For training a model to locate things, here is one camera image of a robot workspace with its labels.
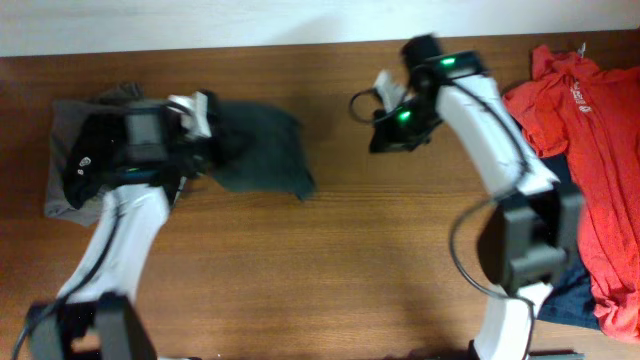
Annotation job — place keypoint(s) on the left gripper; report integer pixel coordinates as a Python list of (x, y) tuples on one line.
[(212, 131)]

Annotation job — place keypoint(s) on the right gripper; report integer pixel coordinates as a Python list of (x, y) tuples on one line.
[(388, 134)]

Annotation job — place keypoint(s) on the dark green Nike t-shirt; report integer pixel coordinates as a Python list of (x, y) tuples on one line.
[(257, 148)]

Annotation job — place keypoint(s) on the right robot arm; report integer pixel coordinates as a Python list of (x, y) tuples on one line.
[(530, 238)]

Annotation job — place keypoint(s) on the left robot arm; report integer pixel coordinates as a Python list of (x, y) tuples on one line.
[(138, 158)]

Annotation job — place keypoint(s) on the black folded garment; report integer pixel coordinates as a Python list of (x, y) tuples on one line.
[(102, 156)]

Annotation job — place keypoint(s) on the grey folded garment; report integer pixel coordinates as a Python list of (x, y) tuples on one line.
[(68, 118)]

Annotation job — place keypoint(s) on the red garment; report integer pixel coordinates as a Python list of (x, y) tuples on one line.
[(573, 108)]

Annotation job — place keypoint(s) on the blue garment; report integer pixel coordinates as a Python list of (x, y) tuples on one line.
[(571, 301)]

